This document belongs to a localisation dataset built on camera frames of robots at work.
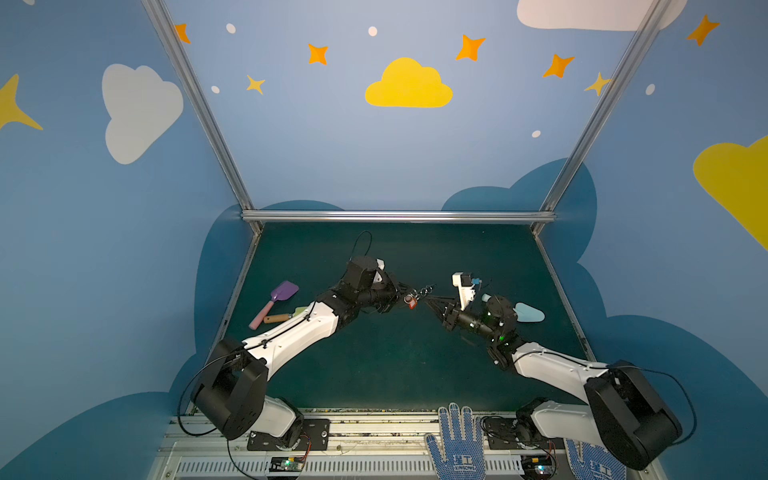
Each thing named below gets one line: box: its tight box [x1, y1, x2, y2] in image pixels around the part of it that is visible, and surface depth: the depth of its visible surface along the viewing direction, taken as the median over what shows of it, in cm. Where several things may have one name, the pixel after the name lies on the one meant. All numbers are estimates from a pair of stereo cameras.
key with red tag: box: [403, 290, 430, 310], surface depth 83 cm
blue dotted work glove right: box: [563, 438, 627, 480], surface depth 71 cm
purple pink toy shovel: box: [249, 280, 299, 330], surface depth 100 cm
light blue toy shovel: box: [513, 302, 546, 323], surface depth 98 cm
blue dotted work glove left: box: [425, 402, 486, 480], surface depth 75 cm
